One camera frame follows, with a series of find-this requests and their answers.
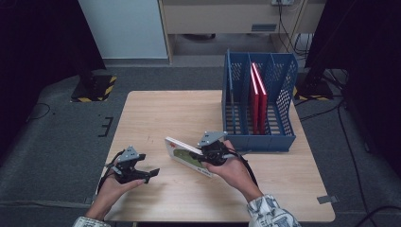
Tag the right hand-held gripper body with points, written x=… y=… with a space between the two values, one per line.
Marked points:
x=216 y=153

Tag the grey tape piece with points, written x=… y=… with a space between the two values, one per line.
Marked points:
x=89 y=200
x=327 y=199

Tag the dark curtain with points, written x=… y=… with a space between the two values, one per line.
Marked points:
x=38 y=47
x=372 y=63

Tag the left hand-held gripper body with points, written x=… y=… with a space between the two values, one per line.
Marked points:
x=127 y=168

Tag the blue plastic file rack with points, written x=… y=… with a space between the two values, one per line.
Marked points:
x=258 y=143

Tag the wooden desk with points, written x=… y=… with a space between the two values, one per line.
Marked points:
x=214 y=19

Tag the person's right hand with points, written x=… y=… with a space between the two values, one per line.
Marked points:
x=235 y=173

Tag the white book with green leaf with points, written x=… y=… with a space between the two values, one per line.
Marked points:
x=181 y=154

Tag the person's left hand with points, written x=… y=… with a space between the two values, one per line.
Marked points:
x=112 y=192

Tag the black stand with striped base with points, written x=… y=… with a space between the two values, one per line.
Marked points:
x=94 y=90
x=315 y=91

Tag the white power strip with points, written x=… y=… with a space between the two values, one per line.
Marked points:
x=282 y=2

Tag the white cabinet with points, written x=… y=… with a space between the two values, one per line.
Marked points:
x=126 y=28

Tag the red illustrated book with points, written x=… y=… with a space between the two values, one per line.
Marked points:
x=263 y=107
x=254 y=104

